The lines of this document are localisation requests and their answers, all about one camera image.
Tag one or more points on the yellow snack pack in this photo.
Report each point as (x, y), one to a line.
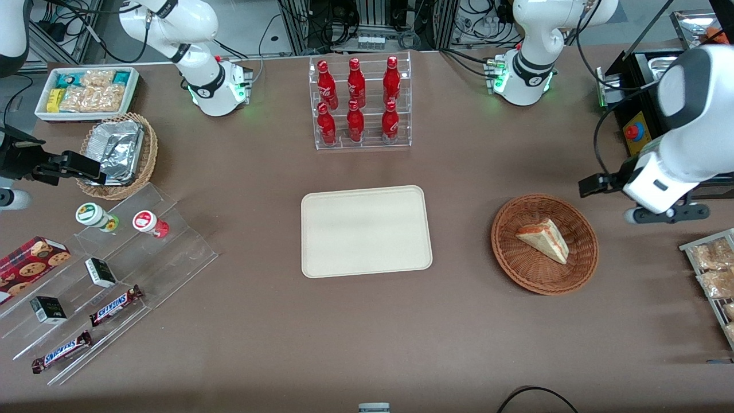
(54, 100)

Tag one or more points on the small grey box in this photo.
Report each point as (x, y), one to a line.
(374, 408)

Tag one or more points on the red cookie box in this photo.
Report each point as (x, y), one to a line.
(28, 267)

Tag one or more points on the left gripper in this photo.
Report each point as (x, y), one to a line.
(612, 180)

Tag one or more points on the clear acrylic bottle rack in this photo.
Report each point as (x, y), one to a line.
(373, 143)

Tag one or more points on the snickers chocolate bar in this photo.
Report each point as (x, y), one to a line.
(62, 351)
(114, 306)

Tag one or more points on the red lid yogurt cup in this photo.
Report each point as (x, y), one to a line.
(146, 221)

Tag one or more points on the beige plastic tray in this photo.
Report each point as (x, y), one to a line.
(367, 232)

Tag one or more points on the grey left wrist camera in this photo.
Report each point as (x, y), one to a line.
(668, 214)

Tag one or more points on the small black carton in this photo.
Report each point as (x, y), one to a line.
(100, 273)
(48, 310)

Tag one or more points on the silver foil container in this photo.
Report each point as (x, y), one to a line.
(117, 146)

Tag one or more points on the green lid yogurt cup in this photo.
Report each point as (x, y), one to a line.
(92, 214)

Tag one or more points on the small clear cracker bag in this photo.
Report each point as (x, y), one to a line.
(98, 78)

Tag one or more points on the triangular sandwich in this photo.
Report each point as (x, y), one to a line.
(545, 241)

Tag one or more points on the white snack bin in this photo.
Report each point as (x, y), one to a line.
(41, 112)

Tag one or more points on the light wicker basket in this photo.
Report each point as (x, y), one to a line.
(150, 155)

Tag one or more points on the steel warmer pan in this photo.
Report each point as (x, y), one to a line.
(662, 66)

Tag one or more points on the large clear cracker bag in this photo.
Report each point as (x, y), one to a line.
(94, 98)

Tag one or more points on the red cola bottle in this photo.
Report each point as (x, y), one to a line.
(391, 77)
(326, 126)
(356, 80)
(355, 123)
(390, 123)
(325, 80)

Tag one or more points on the brown wicker basket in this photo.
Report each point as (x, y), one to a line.
(527, 269)

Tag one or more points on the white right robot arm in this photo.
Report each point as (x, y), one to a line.
(206, 86)

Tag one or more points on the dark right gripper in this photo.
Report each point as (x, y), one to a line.
(23, 162)

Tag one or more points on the teal snack pack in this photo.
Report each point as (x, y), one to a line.
(70, 81)
(121, 78)

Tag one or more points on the clear acrylic stepped shelf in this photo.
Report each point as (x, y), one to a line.
(183, 252)

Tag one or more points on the aluminium frame rack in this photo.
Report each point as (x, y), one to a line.
(367, 23)

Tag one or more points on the red sausage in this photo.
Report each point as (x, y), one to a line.
(715, 34)

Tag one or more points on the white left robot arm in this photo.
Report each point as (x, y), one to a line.
(530, 40)

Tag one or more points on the clear pastry bag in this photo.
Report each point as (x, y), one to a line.
(729, 311)
(714, 255)
(730, 332)
(718, 284)

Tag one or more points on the red emergency stop button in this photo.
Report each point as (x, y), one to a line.
(633, 132)

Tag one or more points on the black food warmer machine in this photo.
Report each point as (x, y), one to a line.
(636, 74)

